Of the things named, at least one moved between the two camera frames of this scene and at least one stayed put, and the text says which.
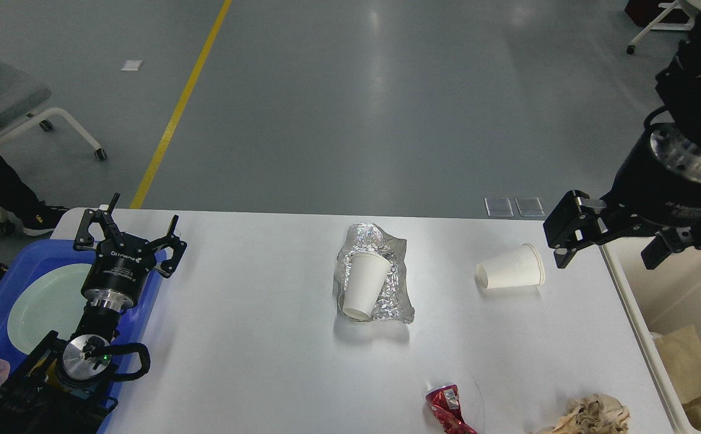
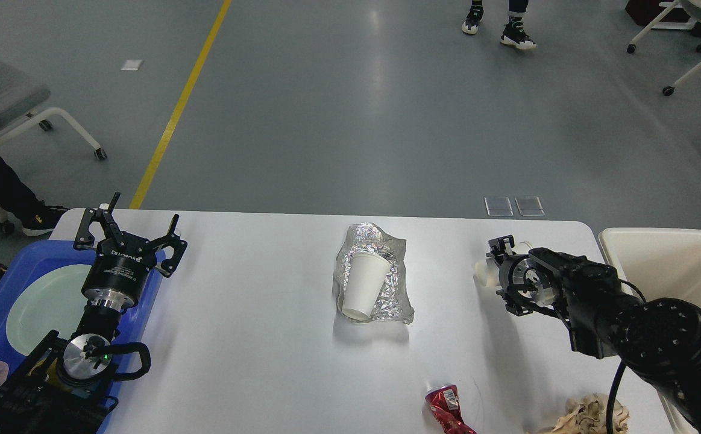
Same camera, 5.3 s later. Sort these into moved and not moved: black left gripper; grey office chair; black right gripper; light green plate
Moved: black right gripper
Not moved: black left gripper; grey office chair; light green plate
